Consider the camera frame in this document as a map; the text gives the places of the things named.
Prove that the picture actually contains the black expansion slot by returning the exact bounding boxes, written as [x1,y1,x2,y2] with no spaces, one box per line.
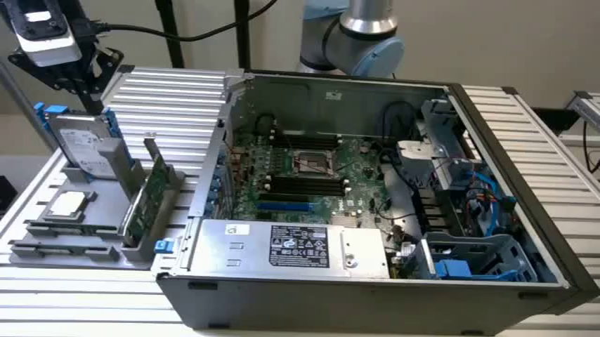
[258,194,311,204]

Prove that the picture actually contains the black camera cable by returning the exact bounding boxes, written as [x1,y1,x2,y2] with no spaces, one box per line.
[91,0,278,42]

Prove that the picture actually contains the black tripod pole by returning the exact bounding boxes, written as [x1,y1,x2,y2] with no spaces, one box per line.
[234,0,253,70]
[158,0,187,70]

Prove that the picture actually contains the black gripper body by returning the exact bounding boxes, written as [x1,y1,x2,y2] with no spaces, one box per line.
[7,0,126,101]

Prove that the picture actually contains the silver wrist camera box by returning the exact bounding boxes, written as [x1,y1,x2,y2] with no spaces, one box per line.
[8,6,83,68]

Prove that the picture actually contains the black open PC case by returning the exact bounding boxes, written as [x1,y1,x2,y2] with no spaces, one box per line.
[152,68,600,331]

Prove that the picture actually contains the black RAM slot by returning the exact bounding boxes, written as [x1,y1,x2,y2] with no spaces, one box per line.
[271,136,341,142]
[271,140,341,146]
[271,180,350,187]
[271,185,350,192]
[271,144,341,150]
[271,175,349,182]
[271,132,339,138]
[271,190,351,198]

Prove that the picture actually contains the grey parts rack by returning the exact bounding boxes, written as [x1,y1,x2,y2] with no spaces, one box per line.
[8,138,190,271]

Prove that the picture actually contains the green GPU card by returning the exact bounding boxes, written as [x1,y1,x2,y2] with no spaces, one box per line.
[120,132,178,247]

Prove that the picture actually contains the black box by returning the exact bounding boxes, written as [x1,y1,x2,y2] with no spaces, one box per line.
[0,175,19,216]

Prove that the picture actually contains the hard disk in blue caddy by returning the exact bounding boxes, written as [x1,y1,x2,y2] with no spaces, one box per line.
[33,101,119,180]

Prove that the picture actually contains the silver power supply unit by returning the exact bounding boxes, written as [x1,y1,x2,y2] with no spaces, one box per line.
[188,218,393,280]

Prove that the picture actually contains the green motherboard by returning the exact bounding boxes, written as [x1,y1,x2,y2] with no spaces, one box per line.
[225,132,410,230]

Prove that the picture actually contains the silver CPU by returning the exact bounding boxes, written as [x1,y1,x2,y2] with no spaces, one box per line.
[48,192,91,218]

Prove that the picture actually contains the blue expansion slot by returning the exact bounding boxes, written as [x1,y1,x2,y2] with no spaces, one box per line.
[257,201,314,213]

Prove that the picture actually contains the CPU socket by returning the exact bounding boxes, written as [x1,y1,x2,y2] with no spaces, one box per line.
[290,149,331,177]

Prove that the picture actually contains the silver metal drive bracket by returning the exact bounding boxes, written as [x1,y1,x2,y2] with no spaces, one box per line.
[396,99,484,183]

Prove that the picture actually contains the blue data wire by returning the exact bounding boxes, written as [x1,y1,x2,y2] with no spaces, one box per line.
[462,167,513,212]

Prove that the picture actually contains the black looped wire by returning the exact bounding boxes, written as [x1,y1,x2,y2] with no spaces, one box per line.
[381,100,420,142]

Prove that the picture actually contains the blue disk caddy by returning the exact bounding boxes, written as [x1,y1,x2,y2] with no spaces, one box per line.
[432,259,476,280]

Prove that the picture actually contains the silver chipset heatsink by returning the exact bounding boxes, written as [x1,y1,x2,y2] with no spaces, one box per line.
[329,213,361,227]

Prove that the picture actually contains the grey disk bay cage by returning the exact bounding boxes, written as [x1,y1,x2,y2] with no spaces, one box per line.
[418,232,539,282]

